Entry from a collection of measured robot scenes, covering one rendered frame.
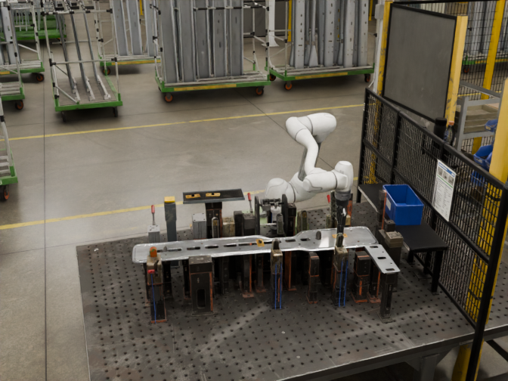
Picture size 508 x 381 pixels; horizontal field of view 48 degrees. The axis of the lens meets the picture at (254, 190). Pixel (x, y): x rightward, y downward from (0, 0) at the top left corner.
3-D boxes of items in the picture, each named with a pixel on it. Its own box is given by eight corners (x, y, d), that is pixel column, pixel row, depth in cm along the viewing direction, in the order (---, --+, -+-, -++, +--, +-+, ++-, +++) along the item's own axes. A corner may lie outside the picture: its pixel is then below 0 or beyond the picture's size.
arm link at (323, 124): (282, 192, 412) (308, 185, 420) (292, 209, 403) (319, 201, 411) (302, 109, 356) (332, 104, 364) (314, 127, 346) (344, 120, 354)
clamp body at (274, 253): (269, 311, 313) (270, 257, 299) (265, 298, 324) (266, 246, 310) (286, 310, 315) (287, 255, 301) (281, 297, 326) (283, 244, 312)
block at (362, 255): (353, 304, 320) (357, 261, 308) (347, 292, 330) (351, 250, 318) (370, 302, 321) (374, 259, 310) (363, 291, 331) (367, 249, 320)
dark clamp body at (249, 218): (242, 277, 345) (241, 221, 329) (239, 265, 357) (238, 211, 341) (259, 275, 347) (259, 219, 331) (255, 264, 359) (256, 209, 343)
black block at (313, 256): (308, 307, 318) (310, 261, 306) (303, 295, 327) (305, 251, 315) (321, 305, 319) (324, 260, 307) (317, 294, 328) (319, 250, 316)
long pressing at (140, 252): (131, 266, 301) (131, 264, 301) (133, 246, 322) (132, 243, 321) (380, 246, 321) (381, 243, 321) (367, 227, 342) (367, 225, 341)
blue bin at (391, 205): (394, 225, 335) (396, 205, 329) (380, 203, 363) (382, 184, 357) (421, 224, 336) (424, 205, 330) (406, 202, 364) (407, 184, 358)
